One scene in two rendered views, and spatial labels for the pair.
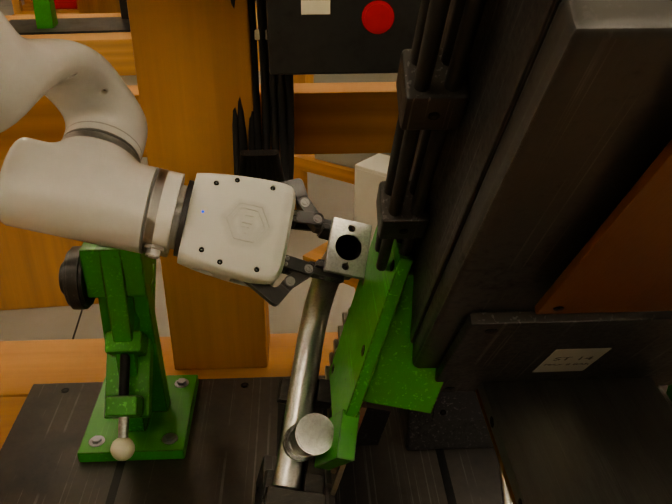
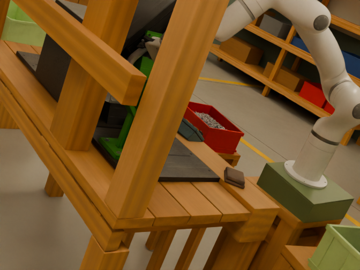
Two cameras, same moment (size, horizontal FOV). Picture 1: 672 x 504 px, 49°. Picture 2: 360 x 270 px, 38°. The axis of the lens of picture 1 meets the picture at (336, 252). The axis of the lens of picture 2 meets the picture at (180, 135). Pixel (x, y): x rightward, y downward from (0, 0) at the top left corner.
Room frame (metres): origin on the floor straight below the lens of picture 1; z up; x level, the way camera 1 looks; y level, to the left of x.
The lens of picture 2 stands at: (1.71, 1.65, 1.63)
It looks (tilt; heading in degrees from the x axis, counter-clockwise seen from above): 19 degrees down; 230
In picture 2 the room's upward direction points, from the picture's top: 22 degrees clockwise
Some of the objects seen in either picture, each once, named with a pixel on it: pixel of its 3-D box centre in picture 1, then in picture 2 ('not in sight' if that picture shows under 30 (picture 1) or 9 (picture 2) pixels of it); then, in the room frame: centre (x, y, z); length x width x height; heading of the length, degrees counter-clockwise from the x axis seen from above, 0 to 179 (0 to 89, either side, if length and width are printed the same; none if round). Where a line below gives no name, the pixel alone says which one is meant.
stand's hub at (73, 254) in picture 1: (76, 277); not in sight; (0.75, 0.31, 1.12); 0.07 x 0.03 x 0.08; 3
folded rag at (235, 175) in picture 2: not in sight; (234, 177); (0.35, 0.43, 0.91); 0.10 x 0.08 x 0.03; 53
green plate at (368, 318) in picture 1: (398, 323); (149, 56); (0.58, -0.06, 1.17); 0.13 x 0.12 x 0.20; 93
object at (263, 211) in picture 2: not in sight; (154, 127); (0.36, -0.14, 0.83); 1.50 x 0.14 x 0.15; 93
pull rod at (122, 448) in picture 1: (123, 431); not in sight; (0.66, 0.25, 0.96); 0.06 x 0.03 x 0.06; 3
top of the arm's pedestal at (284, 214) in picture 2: not in sight; (292, 200); (0.00, 0.45, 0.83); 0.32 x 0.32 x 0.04; 5
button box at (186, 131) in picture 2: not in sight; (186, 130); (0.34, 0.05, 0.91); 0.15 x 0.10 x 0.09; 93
